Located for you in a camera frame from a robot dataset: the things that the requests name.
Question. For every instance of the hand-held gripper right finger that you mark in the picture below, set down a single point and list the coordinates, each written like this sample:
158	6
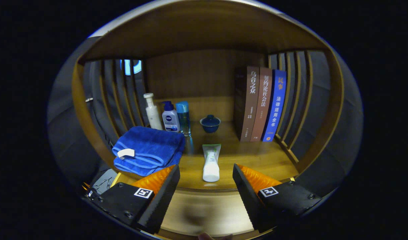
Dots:
250	200

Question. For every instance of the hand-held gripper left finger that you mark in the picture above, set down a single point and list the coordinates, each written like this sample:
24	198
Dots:
160	200

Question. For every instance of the white and green tube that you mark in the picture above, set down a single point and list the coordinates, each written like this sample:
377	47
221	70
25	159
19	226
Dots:
211	166

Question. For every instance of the wooden countertop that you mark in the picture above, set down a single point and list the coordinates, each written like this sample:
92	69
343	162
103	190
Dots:
250	156

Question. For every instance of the wooden cabinet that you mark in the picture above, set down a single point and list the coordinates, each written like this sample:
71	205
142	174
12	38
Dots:
190	73

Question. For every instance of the blue folded towel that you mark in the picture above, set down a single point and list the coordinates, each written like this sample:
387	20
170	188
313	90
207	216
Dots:
150	146

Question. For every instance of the white bottle with blue cap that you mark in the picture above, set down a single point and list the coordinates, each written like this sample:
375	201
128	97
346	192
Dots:
170	120

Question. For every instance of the white pump bottle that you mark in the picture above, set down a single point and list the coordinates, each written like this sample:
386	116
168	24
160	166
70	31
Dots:
154	116

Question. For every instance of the dark blue lidded teacup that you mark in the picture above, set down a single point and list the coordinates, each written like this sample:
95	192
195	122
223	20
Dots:
210	125

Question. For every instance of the clear blue bottle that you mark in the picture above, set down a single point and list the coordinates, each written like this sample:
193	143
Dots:
183	116

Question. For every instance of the dark brown book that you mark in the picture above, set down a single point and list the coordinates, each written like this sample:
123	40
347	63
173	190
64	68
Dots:
245	106

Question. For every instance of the reddish brown book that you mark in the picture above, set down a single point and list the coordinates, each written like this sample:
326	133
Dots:
262	106

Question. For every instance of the blue book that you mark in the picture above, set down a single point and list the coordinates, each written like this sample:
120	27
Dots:
275	106

